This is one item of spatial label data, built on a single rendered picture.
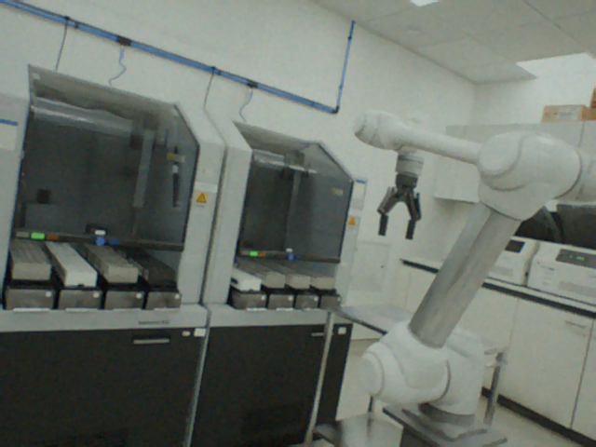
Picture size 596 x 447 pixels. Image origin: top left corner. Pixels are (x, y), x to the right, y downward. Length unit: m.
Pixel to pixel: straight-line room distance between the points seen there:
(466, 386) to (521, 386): 2.50
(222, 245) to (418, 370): 1.13
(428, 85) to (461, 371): 3.52
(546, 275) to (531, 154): 2.76
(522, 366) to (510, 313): 0.38
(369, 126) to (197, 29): 2.01
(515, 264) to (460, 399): 2.52
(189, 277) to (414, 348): 1.12
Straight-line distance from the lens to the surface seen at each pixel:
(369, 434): 2.30
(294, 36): 3.63
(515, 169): 1.02
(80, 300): 1.84
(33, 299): 1.82
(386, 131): 1.44
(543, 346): 3.77
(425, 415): 1.46
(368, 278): 4.24
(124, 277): 1.93
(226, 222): 2.06
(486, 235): 1.10
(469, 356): 1.39
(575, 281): 3.68
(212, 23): 3.32
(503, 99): 4.95
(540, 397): 3.83
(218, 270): 2.09
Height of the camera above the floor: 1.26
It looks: 3 degrees down
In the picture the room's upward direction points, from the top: 10 degrees clockwise
